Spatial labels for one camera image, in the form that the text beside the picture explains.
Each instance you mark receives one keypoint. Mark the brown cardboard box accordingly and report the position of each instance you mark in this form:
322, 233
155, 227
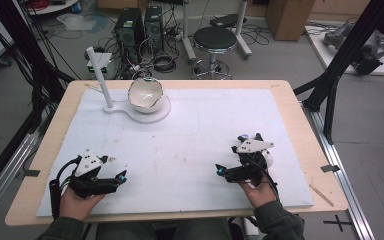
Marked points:
288, 18

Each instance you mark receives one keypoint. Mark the flat black case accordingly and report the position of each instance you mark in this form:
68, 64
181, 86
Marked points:
227, 20

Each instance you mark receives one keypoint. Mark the black computer tower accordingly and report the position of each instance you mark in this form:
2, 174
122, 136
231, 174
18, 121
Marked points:
129, 33
154, 28

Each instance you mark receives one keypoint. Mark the white stand with pole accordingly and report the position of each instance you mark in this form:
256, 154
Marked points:
148, 116

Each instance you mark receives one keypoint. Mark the white foam mat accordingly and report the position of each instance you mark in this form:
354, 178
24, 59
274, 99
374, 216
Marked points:
180, 153

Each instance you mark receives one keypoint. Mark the white metal stand legs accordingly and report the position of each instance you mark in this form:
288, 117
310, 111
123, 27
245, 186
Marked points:
188, 43

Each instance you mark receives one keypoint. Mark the aluminium rail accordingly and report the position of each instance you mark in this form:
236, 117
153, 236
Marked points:
5, 176
341, 173

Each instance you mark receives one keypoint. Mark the person's legs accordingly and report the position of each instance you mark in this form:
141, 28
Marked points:
166, 231

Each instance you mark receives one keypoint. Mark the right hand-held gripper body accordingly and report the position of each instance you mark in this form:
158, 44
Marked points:
250, 170

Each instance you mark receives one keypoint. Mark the white round table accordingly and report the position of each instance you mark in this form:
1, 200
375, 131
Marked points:
55, 7

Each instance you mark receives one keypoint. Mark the black round stool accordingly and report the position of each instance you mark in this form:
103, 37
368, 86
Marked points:
215, 39

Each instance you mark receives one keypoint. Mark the white platform board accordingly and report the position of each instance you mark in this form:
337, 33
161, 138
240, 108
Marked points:
326, 53

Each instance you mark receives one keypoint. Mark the person's left hand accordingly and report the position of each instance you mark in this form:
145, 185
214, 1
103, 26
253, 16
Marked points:
75, 206

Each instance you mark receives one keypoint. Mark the grey robot device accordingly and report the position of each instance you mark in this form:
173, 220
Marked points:
368, 50

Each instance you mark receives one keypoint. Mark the black metal frame strut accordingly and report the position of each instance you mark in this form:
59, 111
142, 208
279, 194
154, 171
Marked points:
343, 56
16, 43

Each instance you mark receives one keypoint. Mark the clear plastic sheet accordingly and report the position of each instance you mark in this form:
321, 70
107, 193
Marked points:
76, 21

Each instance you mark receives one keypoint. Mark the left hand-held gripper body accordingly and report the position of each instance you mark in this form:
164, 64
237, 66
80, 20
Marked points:
91, 185

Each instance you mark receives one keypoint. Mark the thin wooden stick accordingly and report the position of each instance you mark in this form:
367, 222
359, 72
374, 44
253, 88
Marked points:
92, 87
321, 195

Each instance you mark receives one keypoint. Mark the white cracked eggshell bowl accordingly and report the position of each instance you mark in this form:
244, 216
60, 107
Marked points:
145, 95

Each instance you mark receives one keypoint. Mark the white box with green light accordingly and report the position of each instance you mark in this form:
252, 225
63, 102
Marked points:
99, 66

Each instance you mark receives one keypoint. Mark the person's right hand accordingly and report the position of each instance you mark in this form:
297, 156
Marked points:
259, 197

